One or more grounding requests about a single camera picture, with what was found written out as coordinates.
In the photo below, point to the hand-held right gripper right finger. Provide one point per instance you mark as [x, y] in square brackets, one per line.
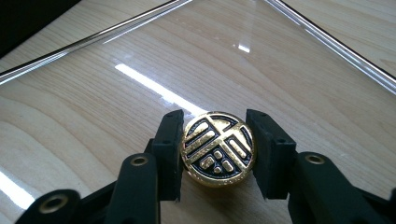
[271, 155]

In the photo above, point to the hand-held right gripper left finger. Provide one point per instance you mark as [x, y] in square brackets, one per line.
[166, 155]

